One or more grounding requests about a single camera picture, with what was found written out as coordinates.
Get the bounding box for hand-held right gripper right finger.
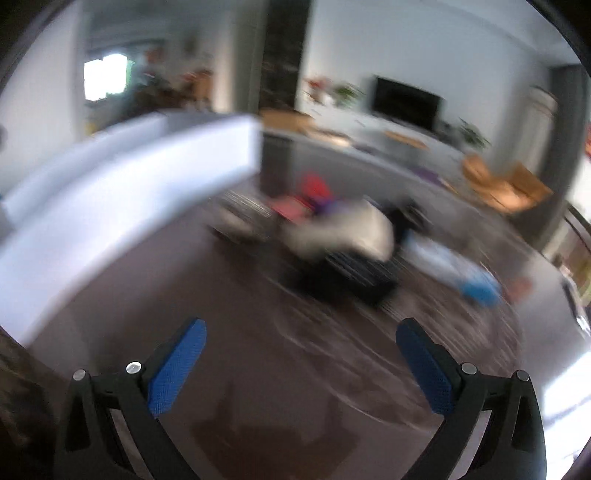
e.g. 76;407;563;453
396;318;548;480

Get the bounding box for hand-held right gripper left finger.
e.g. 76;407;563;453
54;318;208;480

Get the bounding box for white and blue medicine box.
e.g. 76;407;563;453
406;240;504;308

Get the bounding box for cream knitted hat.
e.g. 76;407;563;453
284;198;397;261

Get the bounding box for dark patterned glossy desktop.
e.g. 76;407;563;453
23;131;591;480

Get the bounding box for black fluffy hat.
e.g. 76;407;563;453
295;251;400;305

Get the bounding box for small brown patterned item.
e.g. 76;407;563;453
505;277;532;301

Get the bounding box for large white board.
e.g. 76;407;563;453
0;113;263;347

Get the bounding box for purple plastic toy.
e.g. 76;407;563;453
314;198;352;215

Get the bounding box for orange lounge chair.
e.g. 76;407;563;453
462;154;554;215

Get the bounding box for red candy packet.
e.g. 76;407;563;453
270;173;333;217

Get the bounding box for large leafy potted plant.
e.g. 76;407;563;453
457;120;490;151

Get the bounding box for white television cabinet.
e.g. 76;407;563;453
300;104;467;160

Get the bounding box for grey curtain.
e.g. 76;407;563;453
529;65;587;245

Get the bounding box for black flat television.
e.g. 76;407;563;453
372;76;444;132

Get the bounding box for cardboard box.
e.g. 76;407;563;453
261;110;315;134

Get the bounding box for green potted plant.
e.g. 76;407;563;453
332;83;365;109

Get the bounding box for bright window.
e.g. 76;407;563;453
84;54;127;100

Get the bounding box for red flower bouquet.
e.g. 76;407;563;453
305;76;331;100

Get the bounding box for dark display cabinet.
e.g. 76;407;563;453
261;0;311;112

